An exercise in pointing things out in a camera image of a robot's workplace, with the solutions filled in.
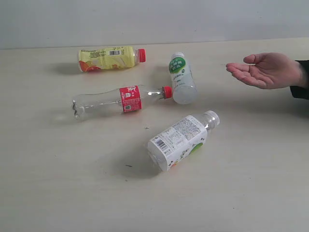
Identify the white green yogurt drink bottle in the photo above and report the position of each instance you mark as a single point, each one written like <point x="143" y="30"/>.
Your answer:
<point x="184" y="90"/>

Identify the yellow juice bottle red cap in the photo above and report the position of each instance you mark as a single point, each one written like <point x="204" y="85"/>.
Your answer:
<point x="110" y="58"/>

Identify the clear bottle white printed label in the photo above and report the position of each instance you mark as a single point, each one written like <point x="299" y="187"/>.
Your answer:
<point x="171" y="146"/>

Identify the clear cola bottle red label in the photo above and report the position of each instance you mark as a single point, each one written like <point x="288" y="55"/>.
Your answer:
<point x="118" y="101"/>

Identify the open person hand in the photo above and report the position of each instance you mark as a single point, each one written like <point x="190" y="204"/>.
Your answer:
<point x="266" y="71"/>

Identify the dark sleeved forearm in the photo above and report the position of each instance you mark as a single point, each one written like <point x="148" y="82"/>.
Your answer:
<point x="301" y="90"/>

